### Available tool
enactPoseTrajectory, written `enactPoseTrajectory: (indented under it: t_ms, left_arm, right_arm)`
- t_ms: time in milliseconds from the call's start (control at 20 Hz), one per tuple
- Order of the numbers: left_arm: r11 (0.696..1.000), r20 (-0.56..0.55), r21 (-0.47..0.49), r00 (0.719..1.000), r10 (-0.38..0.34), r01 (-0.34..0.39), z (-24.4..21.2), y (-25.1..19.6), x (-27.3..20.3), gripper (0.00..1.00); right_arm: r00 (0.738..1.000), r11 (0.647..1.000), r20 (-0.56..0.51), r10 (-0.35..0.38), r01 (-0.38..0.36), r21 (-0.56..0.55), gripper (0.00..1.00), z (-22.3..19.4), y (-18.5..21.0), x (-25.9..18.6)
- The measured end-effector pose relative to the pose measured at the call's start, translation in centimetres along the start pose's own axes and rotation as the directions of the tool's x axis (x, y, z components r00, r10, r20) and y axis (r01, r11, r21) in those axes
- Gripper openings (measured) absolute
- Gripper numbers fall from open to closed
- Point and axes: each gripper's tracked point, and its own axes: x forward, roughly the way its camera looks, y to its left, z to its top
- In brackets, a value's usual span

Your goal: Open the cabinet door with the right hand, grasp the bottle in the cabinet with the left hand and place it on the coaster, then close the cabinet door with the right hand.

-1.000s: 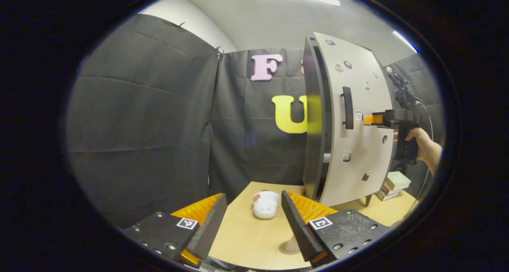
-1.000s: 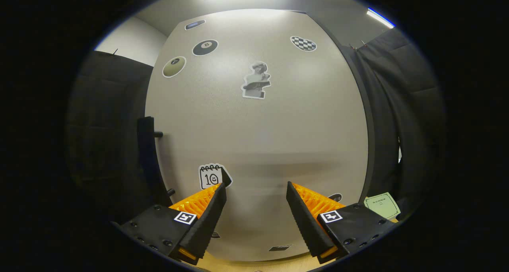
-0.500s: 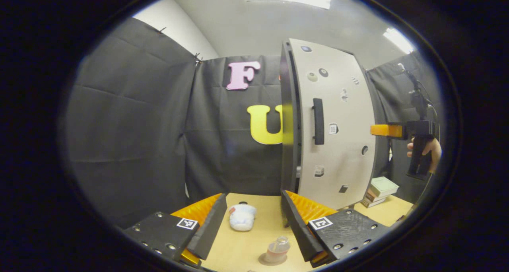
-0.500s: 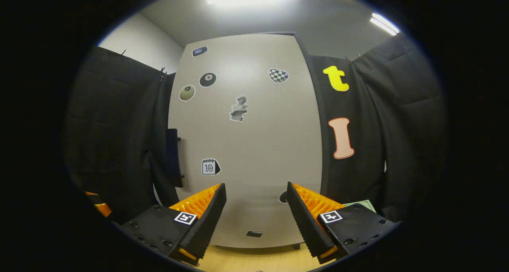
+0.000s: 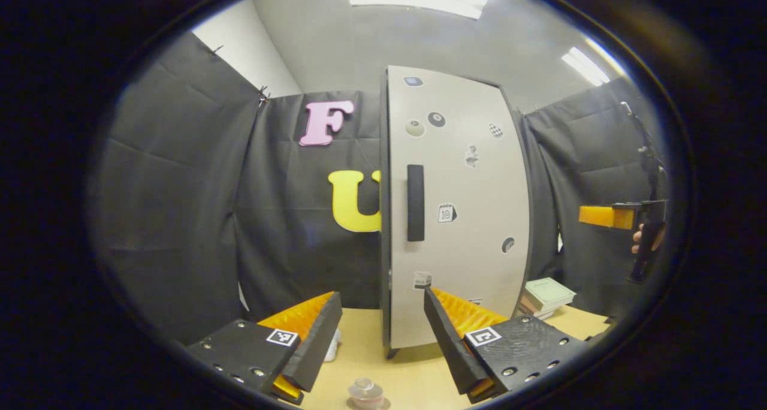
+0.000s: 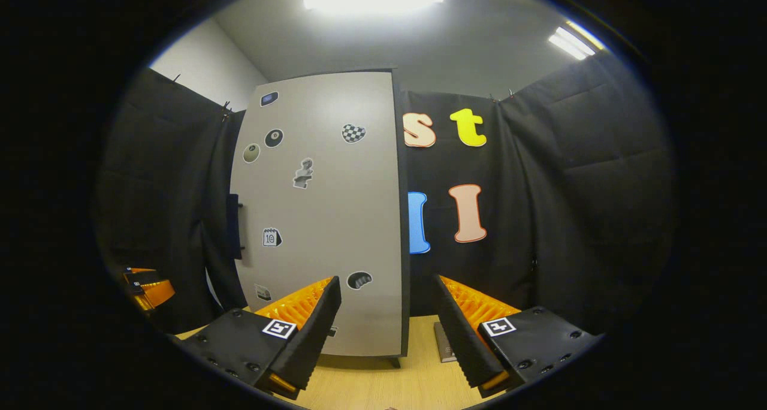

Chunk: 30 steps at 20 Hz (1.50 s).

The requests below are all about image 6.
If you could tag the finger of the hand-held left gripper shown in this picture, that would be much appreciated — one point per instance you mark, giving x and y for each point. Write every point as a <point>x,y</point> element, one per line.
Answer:
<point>157,291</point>

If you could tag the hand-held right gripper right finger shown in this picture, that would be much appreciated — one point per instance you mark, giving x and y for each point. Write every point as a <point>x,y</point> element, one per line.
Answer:
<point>464,338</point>

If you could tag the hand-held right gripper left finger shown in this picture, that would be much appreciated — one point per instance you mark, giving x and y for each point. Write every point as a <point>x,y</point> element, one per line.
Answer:
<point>311,338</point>

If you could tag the pale grey cabinet door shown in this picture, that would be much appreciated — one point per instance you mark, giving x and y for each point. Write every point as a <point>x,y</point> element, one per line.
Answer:
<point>323,218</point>

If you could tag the black backdrop cloth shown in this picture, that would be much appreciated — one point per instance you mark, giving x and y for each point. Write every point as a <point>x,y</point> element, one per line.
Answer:
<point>569,188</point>

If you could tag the narrow ceiling light panel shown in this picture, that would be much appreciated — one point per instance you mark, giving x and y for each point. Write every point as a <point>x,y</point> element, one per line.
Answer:
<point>572,41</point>

